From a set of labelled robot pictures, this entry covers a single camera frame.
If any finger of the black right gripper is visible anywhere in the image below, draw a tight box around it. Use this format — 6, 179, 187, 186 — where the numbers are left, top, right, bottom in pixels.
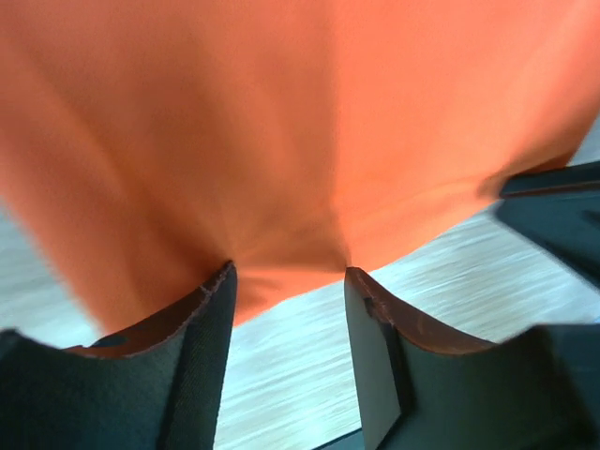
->
496, 161, 600, 286

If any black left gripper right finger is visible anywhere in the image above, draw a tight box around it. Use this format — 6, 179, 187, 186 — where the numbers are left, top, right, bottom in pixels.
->
344, 267, 599, 449

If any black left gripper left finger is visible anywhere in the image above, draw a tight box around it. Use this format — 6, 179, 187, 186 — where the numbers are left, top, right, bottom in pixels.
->
1, 263, 237, 449

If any orange t shirt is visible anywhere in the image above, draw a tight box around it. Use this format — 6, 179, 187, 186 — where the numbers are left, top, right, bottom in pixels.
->
1, 1, 599, 332

